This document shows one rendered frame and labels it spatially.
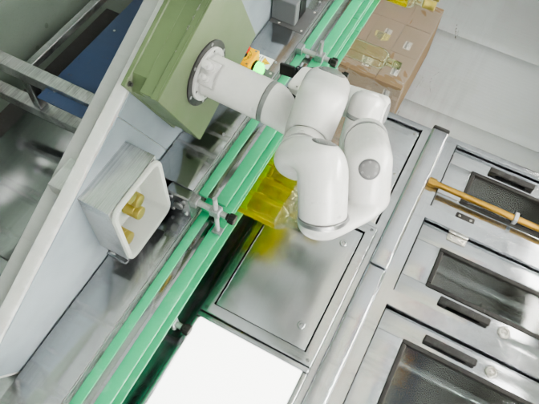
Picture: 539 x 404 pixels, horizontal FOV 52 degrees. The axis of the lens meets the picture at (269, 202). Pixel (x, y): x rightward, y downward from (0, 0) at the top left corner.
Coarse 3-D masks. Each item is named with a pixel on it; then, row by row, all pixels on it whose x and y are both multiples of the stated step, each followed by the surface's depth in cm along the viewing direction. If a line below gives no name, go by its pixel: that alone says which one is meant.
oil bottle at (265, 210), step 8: (256, 192) 154; (248, 200) 152; (256, 200) 152; (264, 200) 152; (272, 200) 152; (240, 208) 154; (248, 208) 152; (256, 208) 151; (264, 208) 151; (272, 208) 151; (280, 208) 151; (256, 216) 153; (264, 216) 151; (272, 216) 150; (280, 216) 150; (288, 216) 152; (272, 224) 152; (280, 224) 151
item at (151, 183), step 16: (144, 176) 118; (160, 176) 126; (128, 192) 116; (144, 192) 137; (160, 192) 133; (160, 208) 138; (128, 224) 136; (144, 224) 136; (144, 240) 134; (128, 256) 129
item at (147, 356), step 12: (372, 12) 202; (360, 24) 198; (348, 48) 192; (240, 216) 156; (228, 228) 154; (216, 252) 150; (204, 264) 149; (192, 288) 145; (180, 300) 143; (168, 324) 140; (156, 336) 138; (156, 348) 137; (144, 360) 135; (132, 372) 134; (132, 384) 132; (120, 396) 131
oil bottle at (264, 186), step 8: (264, 176) 157; (256, 184) 155; (264, 184) 155; (272, 184) 155; (280, 184) 155; (264, 192) 154; (272, 192) 154; (280, 192) 154; (288, 192) 154; (280, 200) 153; (288, 200) 153; (296, 200) 154; (288, 208) 153
